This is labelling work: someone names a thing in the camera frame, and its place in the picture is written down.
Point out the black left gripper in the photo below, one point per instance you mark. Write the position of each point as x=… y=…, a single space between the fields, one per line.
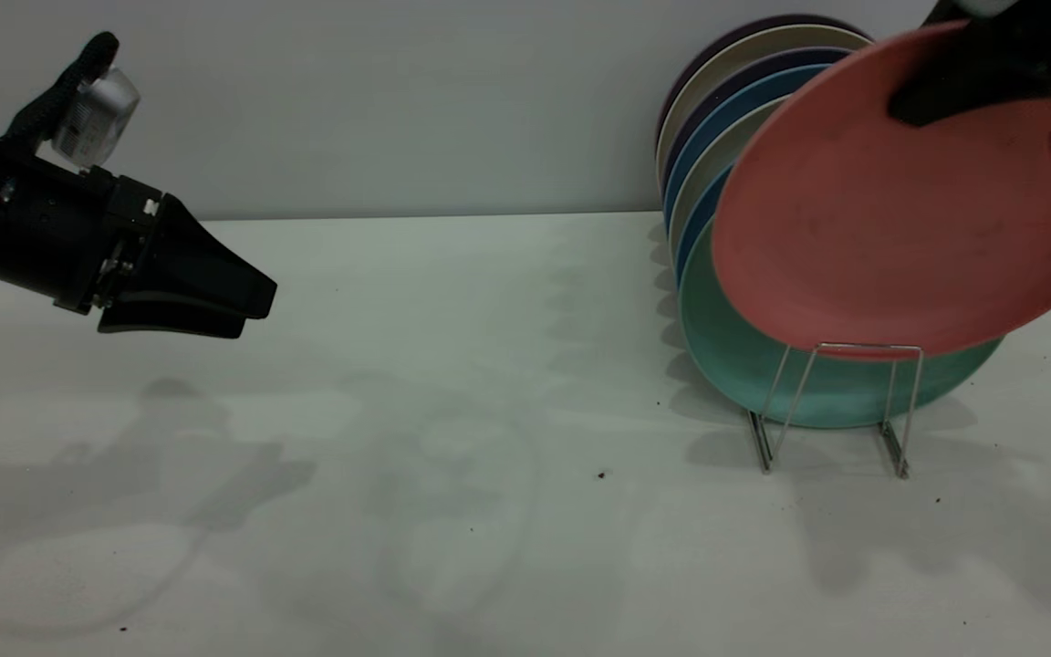
x=42 y=228

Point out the pink round plate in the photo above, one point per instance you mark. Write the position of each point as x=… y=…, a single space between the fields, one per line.
x=854 y=228

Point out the dark purple plate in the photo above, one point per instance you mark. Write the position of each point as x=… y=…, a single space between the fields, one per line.
x=763 y=60
x=763 y=22

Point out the cream plate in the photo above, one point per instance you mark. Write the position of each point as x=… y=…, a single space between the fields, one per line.
x=763 y=41

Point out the light blue plate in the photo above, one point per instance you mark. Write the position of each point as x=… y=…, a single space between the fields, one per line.
x=744 y=91

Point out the grey beige plate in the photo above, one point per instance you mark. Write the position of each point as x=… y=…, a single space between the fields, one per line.
x=735 y=137

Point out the dark blue plate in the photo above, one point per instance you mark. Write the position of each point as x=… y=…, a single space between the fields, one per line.
x=697 y=224

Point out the teal green plate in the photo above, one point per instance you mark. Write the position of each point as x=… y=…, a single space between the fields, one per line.
x=735 y=365

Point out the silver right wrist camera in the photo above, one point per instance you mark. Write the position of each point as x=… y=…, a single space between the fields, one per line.
x=988 y=6

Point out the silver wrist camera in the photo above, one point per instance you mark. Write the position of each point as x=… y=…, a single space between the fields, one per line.
x=988 y=6
x=101 y=114

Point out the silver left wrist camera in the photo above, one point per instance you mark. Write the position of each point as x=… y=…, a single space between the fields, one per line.
x=101 y=114

